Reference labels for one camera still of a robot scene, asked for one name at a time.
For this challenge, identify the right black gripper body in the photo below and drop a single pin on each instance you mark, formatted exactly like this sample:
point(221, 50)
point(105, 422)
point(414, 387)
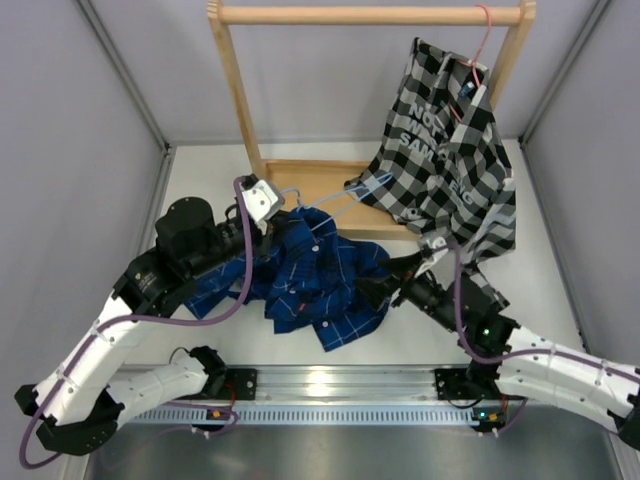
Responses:
point(428, 296)

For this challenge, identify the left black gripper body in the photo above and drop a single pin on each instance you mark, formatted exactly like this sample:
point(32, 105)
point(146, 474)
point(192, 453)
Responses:
point(230, 241)

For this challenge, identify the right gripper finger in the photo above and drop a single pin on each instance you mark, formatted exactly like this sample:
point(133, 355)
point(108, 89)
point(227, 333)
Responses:
point(377, 291)
point(402, 267)

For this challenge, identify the blue plaid shirt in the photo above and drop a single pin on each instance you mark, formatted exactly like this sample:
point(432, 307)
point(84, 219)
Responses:
point(308, 279)

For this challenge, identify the light blue wire hanger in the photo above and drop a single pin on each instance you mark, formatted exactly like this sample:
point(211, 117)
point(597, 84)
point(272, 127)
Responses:
point(342, 200)

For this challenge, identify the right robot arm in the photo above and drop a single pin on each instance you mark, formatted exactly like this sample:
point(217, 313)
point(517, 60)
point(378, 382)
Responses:
point(506, 358)

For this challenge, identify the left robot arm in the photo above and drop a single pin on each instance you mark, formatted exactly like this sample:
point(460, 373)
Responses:
point(80, 406)

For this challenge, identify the black white checkered shirt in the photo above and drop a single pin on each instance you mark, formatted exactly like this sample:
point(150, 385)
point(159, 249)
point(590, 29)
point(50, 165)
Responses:
point(441, 168)

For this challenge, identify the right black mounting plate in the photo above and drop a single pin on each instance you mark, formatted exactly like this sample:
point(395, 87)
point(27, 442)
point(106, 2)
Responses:
point(452, 384)

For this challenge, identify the black mounting plate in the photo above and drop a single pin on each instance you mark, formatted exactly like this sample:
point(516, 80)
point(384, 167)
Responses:
point(240, 384)
point(452, 384)

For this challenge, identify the wooden clothes rack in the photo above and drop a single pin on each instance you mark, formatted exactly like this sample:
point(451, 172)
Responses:
point(518, 20)

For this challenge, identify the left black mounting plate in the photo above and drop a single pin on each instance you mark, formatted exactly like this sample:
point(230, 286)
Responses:
point(240, 384)

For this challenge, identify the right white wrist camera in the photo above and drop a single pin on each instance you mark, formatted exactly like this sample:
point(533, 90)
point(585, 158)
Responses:
point(432, 251)

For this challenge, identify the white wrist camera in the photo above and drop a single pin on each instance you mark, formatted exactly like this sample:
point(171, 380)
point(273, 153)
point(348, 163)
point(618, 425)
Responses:
point(261, 197)
point(432, 251)

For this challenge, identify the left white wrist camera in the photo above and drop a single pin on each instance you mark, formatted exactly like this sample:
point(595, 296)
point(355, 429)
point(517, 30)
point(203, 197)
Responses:
point(261, 197)

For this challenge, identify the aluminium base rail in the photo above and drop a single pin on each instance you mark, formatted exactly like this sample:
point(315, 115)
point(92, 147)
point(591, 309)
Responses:
point(350, 384)

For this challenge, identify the right aluminium frame post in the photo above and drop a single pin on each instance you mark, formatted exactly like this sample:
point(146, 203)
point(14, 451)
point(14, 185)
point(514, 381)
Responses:
point(589, 25)

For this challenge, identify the aluminium frame post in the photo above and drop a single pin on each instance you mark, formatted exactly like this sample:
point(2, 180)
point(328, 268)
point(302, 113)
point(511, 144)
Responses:
point(589, 25)
point(101, 33)

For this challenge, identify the pink wire hanger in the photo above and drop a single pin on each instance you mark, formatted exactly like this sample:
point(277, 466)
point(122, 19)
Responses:
point(473, 63)

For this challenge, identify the perforated cable duct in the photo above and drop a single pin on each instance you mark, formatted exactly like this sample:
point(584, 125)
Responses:
point(346, 415)

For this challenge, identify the left aluminium frame post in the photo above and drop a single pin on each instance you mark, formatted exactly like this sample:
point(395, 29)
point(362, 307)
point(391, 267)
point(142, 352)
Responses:
point(101, 33)

